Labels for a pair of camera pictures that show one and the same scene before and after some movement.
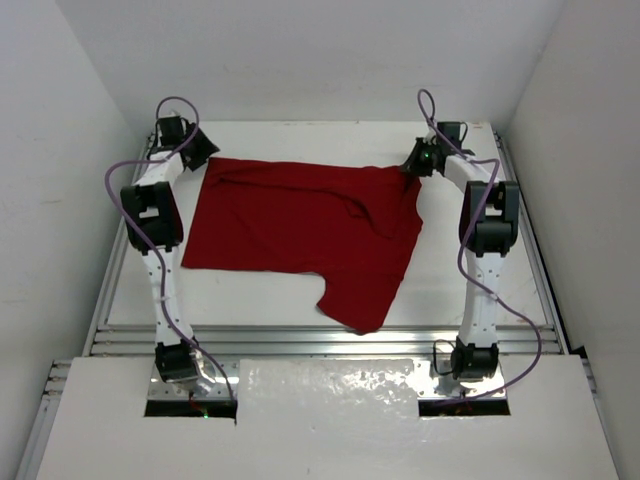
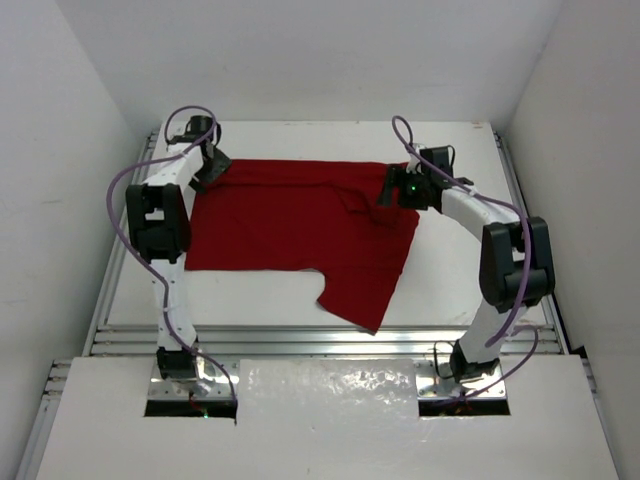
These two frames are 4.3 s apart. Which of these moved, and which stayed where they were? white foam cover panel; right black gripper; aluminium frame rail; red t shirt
Moved: right black gripper
Stayed: white foam cover panel; aluminium frame rail; red t shirt
